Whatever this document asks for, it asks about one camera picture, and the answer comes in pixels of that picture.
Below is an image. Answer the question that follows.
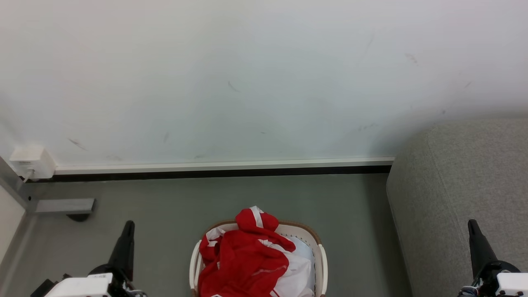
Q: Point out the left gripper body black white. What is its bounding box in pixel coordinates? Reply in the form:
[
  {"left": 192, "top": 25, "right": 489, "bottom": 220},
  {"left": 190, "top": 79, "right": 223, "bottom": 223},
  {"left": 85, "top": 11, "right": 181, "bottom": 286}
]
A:
[{"left": 31, "top": 264, "right": 146, "bottom": 297}]

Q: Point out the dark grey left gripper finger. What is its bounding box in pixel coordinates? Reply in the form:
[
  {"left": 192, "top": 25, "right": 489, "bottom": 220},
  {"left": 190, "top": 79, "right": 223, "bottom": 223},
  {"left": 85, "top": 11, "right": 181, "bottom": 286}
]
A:
[{"left": 109, "top": 220, "right": 136, "bottom": 282}]

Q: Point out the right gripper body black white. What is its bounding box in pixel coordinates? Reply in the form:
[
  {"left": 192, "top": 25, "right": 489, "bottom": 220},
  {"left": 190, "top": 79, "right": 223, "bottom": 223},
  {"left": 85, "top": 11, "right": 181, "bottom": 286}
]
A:
[{"left": 459, "top": 260, "right": 528, "bottom": 297}]

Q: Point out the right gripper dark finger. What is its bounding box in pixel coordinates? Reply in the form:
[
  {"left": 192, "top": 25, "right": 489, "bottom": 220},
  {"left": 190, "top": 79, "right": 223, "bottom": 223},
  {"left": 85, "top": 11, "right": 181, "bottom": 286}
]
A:
[{"left": 468, "top": 219, "right": 498, "bottom": 278}]

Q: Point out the red and white garment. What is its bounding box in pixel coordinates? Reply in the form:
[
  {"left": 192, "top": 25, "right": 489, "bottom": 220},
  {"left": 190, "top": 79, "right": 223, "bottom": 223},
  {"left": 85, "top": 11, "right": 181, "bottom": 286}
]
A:
[{"left": 198, "top": 206, "right": 297, "bottom": 297}]

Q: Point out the grey fabric sofa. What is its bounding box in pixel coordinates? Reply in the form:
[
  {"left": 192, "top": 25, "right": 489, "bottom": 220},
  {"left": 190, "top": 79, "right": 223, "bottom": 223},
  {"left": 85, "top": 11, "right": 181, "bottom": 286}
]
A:
[{"left": 386, "top": 119, "right": 528, "bottom": 297}]

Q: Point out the white panel board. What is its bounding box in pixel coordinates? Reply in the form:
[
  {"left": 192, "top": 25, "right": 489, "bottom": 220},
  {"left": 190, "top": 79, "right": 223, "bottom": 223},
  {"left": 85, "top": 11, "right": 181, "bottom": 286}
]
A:
[{"left": 0, "top": 185, "right": 27, "bottom": 265}]

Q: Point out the white skirting strip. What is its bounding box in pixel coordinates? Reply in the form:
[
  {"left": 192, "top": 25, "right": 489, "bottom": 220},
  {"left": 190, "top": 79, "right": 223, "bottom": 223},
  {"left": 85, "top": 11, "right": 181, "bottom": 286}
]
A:
[{"left": 54, "top": 156, "right": 395, "bottom": 175}]

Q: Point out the cream laundry basket brown rim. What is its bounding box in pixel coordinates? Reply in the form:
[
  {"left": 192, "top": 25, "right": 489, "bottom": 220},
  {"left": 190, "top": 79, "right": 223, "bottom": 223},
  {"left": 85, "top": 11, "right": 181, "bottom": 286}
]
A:
[{"left": 189, "top": 220, "right": 329, "bottom": 297}]

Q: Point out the grey metal frame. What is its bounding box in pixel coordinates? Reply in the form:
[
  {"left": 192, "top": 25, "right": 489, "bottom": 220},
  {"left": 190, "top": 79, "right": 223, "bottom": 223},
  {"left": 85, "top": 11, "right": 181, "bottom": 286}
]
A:
[{"left": 0, "top": 156, "right": 96, "bottom": 215}]

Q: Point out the white wall socket box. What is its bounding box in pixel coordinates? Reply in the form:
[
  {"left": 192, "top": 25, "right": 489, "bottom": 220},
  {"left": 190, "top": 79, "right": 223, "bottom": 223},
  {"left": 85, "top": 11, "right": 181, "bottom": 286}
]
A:
[{"left": 8, "top": 146, "right": 57, "bottom": 180}]

